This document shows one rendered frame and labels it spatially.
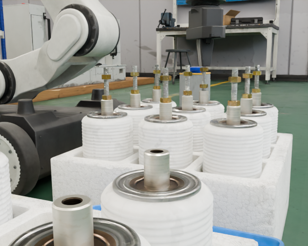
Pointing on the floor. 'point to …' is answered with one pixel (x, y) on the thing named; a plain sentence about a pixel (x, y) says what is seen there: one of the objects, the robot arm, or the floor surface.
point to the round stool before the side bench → (175, 60)
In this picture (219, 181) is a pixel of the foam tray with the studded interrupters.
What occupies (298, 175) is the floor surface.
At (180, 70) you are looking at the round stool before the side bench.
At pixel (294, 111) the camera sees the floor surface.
